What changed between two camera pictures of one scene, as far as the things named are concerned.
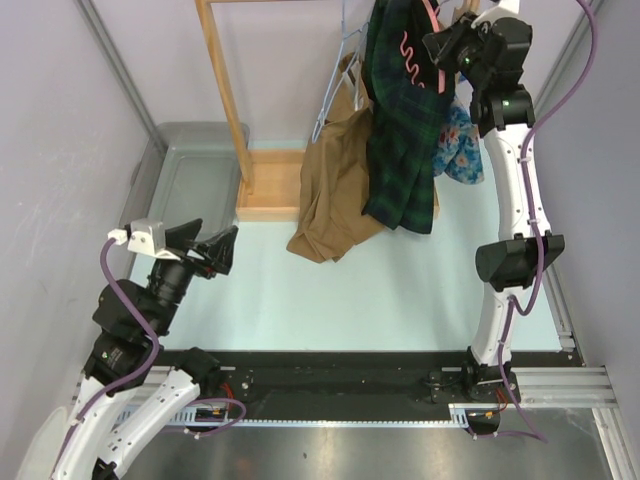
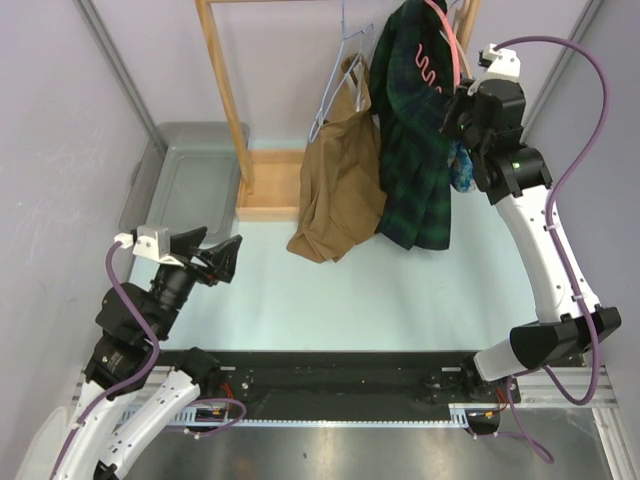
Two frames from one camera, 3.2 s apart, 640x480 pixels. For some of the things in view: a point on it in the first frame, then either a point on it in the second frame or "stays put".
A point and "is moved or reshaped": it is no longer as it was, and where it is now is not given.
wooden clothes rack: x=268 y=189 stays put
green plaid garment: x=408 y=92 is moved or reshaped
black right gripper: x=440 y=46 to x=461 y=99
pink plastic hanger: x=442 y=76 to x=455 y=58
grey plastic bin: x=198 y=177 stays put
